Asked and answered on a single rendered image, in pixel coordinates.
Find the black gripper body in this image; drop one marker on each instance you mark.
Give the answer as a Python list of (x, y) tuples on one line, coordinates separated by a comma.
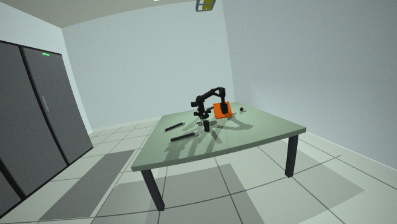
[(201, 110)]

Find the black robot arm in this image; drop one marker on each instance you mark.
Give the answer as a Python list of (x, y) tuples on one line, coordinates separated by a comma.
[(200, 99)]

